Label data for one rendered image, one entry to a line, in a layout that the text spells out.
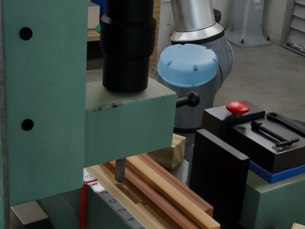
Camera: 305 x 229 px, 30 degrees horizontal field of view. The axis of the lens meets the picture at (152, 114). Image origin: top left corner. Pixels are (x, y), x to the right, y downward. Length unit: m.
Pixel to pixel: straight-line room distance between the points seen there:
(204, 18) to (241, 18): 3.14
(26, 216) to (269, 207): 0.33
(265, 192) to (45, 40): 0.33
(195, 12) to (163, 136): 0.91
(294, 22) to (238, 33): 0.45
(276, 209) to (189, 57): 0.76
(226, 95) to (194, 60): 2.20
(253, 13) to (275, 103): 1.28
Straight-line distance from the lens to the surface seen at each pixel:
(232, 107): 0.74
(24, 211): 0.82
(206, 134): 0.73
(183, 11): 1.54
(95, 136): 0.61
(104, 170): 0.74
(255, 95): 3.67
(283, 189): 0.72
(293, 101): 3.67
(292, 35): 4.75
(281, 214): 0.74
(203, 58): 1.42
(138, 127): 0.63
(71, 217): 0.74
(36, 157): 0.54
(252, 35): 4.73
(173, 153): 0.82
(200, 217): 0.63
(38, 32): 0.50
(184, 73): 1.38
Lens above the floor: 1.31
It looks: 24 degrees down
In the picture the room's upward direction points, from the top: 5 degrees clockwise
